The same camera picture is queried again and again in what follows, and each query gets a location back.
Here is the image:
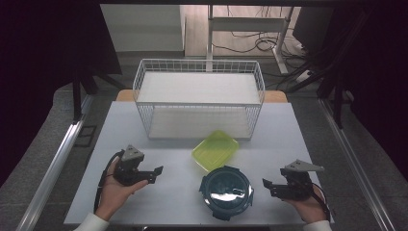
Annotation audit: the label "person's left hand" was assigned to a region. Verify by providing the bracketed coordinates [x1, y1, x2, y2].
[94, 158, 149, 222]

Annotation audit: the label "round container dark blue lid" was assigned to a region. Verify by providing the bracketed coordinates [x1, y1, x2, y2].
[198, 165, 255, 222]

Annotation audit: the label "white power strip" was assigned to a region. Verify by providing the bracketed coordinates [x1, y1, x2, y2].
[295, 69, 314, 84]

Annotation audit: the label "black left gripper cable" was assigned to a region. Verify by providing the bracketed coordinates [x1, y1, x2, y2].
[92, 149, 126, 215]

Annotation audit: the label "green rectangular food container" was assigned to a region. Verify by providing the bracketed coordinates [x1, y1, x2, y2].
[191, 129, 241, 172]

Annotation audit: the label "black square floor frame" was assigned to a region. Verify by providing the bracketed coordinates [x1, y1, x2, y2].
[74, 124, 98, 148]

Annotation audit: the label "white cabinet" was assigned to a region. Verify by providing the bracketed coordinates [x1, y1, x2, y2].
[99, 4, 188, 53]

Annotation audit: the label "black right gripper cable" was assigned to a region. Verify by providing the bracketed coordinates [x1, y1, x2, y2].
[311, 182, 332, 222]

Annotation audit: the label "black stand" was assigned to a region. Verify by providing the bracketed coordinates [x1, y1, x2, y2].
[284, 9, 377, 130]
[70, 62, 127, 125]

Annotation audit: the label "white wire rack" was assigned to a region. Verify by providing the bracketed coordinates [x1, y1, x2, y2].
[132, 58, 267, 141]

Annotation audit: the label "person's right hand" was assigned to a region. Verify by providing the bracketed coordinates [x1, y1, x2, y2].
[282, 185, 329, 224]

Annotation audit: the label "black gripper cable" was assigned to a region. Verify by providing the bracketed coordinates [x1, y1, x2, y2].
[92, 149, 126, 215]
[311, 182, 332, 222]

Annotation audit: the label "white desk frame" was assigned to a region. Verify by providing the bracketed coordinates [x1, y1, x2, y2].
[206, 4, 294, 75]

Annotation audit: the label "aluminium rail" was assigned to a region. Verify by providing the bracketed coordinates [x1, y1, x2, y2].
[15, 94, 94, 231]
[318, 97, 397, 231]

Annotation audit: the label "black floor cables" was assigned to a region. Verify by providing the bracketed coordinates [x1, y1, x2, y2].
[211, 5, 310, 56]

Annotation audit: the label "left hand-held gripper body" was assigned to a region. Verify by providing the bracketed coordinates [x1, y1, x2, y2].
[113, 144, 157, 188]

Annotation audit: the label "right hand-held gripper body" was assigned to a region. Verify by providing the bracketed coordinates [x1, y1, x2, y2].
[269, 159, 325, 202]

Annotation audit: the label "wooden table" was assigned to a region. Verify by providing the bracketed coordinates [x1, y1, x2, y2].
[115, 89, 289, 104]

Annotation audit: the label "dark curtain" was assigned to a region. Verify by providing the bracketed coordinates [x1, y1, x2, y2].
[333, 0, 408, 182]
[0, 0, 123, 189]

